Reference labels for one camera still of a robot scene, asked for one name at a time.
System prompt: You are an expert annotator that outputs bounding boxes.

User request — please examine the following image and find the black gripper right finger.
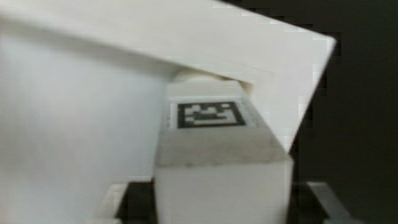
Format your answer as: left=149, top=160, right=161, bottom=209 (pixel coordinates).
left=286, top=182, right=366, bottom=224

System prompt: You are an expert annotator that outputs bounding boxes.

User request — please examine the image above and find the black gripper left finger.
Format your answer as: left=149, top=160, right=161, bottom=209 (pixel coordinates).
left=87, top=176, right=160, bottom=224

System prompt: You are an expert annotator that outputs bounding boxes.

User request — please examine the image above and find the white table leg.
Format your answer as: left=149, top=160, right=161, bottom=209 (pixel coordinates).
left=154, top=69, right=293, bottom=224

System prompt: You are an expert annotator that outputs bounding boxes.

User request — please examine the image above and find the white square tabletop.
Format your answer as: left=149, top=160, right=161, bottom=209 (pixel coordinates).
left=0, top=0, right=336, bottom=224

